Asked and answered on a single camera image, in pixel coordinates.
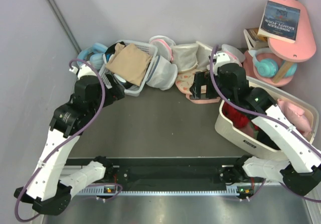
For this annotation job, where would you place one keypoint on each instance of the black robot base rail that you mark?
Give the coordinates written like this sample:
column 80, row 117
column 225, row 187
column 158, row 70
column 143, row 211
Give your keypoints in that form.
column 174, row 174

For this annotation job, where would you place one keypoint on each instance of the beige folded garment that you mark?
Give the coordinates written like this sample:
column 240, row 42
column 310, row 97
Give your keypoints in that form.
column 129, row 62

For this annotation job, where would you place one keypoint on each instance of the beige mesh laundry bag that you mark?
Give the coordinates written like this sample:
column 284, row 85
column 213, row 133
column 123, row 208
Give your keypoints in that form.
column 184, row 57

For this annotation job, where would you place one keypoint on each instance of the Nineteen Eighty-Four blue book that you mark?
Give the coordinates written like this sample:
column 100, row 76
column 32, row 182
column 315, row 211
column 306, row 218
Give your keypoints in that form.
column 279, row 22

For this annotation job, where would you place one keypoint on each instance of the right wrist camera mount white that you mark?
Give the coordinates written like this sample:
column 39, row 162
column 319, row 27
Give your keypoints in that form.
column 222, row 58

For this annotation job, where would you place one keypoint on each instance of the red garment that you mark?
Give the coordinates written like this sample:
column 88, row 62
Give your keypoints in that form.
column 239, row 120

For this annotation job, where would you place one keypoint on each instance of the pink garment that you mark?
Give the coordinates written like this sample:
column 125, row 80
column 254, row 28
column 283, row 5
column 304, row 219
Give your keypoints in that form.
column 296, row 116

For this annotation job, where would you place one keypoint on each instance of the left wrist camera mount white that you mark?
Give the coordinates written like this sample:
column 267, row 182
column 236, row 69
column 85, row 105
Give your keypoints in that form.
column 82, row 71

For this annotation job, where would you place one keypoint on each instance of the pink trimmed mesh bag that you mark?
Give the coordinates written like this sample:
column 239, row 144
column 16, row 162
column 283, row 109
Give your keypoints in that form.
column 164, row 46

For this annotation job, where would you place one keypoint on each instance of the white mesh laundry bag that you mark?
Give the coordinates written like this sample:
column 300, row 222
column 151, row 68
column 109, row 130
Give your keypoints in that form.
column 163, row 74

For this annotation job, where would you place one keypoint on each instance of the stack of books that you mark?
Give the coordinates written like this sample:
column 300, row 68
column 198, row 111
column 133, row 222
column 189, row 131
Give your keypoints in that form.
column 253, row 40

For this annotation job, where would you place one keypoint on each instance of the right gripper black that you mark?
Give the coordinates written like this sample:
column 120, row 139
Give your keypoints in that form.
column 202, row 78

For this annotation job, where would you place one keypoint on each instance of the light blue headphones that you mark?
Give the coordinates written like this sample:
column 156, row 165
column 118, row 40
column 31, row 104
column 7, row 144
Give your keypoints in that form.
column 94, row 55

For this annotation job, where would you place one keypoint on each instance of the cream plastic bin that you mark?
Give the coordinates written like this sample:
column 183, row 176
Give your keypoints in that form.
column 276, row 125

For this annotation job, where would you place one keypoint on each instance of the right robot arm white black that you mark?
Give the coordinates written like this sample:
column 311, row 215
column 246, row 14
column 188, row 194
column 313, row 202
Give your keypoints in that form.
column 300, row 172

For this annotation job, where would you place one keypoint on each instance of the grey plastic laundry basket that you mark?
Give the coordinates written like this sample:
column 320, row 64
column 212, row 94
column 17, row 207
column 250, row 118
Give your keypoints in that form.
column 129, row 89

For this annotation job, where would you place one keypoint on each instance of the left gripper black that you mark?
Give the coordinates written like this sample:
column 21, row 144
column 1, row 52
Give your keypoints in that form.
column 115, row 93

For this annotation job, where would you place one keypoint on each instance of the cream flat mesh bag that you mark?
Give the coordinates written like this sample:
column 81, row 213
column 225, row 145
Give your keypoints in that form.
column 203, row 55

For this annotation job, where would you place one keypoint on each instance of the pink patterned round bag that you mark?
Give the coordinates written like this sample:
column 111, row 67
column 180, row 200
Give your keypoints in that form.
column 184, row 81

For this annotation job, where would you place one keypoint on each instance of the pink zipper mesh bag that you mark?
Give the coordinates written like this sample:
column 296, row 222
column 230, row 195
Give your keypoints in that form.
column 235, row 54

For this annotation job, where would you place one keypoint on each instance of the pink two-tier shelf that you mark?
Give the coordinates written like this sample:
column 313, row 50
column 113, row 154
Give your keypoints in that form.
column 287, row 55

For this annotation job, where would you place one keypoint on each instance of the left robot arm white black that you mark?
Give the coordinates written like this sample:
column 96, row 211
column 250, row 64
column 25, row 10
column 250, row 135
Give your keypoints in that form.
column 48, row 192

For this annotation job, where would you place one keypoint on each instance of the teal headphones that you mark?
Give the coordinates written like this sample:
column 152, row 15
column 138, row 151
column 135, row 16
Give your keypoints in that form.
column 266, row 67

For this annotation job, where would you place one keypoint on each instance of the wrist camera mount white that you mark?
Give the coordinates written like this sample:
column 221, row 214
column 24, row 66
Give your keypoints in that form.
column 82, row 71
column 222, row 58

